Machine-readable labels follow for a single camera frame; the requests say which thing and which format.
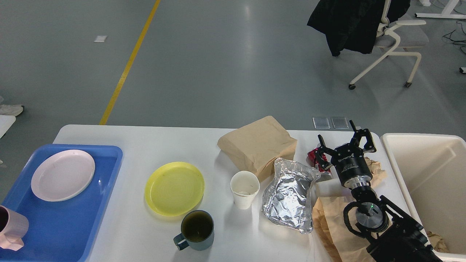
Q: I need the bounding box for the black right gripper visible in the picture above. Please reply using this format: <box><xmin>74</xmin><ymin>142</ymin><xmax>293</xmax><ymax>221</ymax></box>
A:
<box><xmin>314</xmin><ymin>120</ymin><xmax>377</xmax><ymax>188</ymax></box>

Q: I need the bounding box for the dark green mug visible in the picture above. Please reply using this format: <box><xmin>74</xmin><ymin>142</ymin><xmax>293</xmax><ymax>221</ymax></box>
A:
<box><xmin>173</xmin><ymin>210</ymin><xmax>215</xmax><ymax>251</ymax></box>

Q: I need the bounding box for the yellow plate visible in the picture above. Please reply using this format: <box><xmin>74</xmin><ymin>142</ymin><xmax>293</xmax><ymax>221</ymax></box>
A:
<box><xmin>144</xmin><ymin>162</ymin><xmax>205</xmax><ymax>216</ymax></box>

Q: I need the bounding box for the pink mug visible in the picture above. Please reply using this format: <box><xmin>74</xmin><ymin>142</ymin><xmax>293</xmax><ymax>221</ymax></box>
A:
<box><xmin>0</xmin><ymin>205</ymin><xmax>29</xmax><ymax>251</ymax></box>

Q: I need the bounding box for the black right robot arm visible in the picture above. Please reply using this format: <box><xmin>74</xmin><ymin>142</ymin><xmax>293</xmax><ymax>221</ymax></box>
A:
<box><xmin>315</xmin><ymin>121</ymin><xmax>441</xmax><ymax>262</ymax></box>

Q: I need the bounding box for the crushed red can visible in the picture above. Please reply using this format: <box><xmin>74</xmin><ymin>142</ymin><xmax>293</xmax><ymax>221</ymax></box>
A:
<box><xmin>307</xmin><ymin>148</ymin><xmax>333</xmax><ymax>182</ymax></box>

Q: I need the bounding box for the right floor outlet plate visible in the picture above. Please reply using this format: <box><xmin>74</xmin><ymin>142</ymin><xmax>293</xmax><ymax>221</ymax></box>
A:
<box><xmin>331</xmin><ymin>117</ymin><xmax>349</xmax><ymax>129</ymax></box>

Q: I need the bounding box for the floor outlet plate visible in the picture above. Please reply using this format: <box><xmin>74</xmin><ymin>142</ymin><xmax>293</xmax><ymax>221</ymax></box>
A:
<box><xmin>331</xmin><ymin>117</ymin><xmax>349</xmax><ymax>129</ymax></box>
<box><xmin>312</xmin><ymin>117</ymin><xmax>331</xmax><ymax>130</ymax></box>

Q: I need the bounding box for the white tissue block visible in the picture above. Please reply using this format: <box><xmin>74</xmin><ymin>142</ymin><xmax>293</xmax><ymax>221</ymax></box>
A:
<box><xmin>316</xmin><ymin>179</ymin><xmax>349</xmax><ymax>197</ymax></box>

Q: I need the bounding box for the crumpled brown paper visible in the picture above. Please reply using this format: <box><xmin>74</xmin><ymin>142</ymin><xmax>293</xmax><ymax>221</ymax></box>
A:
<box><xmin>364</xmin><ymin>156</ymin><xmax>387</xmax><ymax>188</ymax></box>

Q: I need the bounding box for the left floor outlet plate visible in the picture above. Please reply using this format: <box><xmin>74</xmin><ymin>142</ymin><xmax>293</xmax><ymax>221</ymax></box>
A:
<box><xmin>312</xmin><ymin>117</ymin><xmax>331</xmax><ymax>130</ymax></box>

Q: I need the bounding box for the flat brown paper bag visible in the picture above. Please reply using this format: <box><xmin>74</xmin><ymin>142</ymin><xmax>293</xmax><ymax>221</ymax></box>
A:
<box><xmin>312</xmin><ymin>196</ymin><xmax>374</xmax><ymax>262</ymax></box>

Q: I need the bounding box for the silver foil bag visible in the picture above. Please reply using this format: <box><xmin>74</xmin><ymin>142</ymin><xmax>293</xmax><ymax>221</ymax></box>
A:
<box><xmin>261</xmin><ymin>158</ymin><xmax>321</xmax><ymax>234</ymax></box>

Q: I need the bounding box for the white waste bin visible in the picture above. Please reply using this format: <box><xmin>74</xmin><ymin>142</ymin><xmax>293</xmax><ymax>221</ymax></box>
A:
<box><xmin>381</xmin><ymin>133</ymin><xmax>466</xmax><ymax>262</ymax></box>

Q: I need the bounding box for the white paper cup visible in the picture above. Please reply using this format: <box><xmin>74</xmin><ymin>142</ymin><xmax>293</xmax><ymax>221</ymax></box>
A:
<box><xmin>230</xmin><ymin>171</ymin><xmax>260</xmax><ymax>210</ymax></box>

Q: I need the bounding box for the crumpled paper in bin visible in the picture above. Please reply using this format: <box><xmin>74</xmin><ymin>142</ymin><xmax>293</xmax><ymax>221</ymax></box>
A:
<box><xmin>427</xmin><ymin>231</ymin><xmax>449</xmax><ymax>253</ymax></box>

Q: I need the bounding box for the white office chair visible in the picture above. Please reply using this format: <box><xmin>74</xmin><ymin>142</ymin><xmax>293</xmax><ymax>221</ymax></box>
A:
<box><xmin>348</xmin><ymin>0</ymin><xmax>428</xmax><ymax>90</ymax></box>

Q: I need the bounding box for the black jacket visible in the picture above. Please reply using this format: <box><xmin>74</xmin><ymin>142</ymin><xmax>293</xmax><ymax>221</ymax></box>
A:
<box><xmin>307</xmin><ymin>0</ymin><xmax>411</xmax><ymax>57</ymax></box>

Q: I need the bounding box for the white desk leg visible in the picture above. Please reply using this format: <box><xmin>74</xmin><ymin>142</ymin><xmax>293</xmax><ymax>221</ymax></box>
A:
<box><xmin>415</xmin><ymin>0</ymin><xmax>466</xmax><ymax>20</ymax></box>

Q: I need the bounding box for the pink plate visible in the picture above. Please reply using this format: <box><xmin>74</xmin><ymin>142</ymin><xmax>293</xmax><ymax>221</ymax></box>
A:
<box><xmin>31</xmin><ymin>150</ymin><xmax>95</xmax><ymax>202</ymax></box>

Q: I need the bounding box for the blue plastic tray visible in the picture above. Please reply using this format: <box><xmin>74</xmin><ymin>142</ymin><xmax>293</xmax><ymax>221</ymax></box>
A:
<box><xmin>0</xmin><ymin>144</ymin><xmax>123</xmax><ymax>262</ymax></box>

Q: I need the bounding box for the person in light clothes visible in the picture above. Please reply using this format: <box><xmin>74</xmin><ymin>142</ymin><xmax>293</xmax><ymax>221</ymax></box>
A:
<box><xmin>0</xmin><ymin>96</ymin><xmax>24</xmax><ymax>117</ymax></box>

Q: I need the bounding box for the black floor cable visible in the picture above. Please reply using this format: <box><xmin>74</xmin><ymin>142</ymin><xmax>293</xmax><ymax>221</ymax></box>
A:
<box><xmin>442</xmin><ymin>20</ymin><xmax>466</xmax><ymax>55</ymax></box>

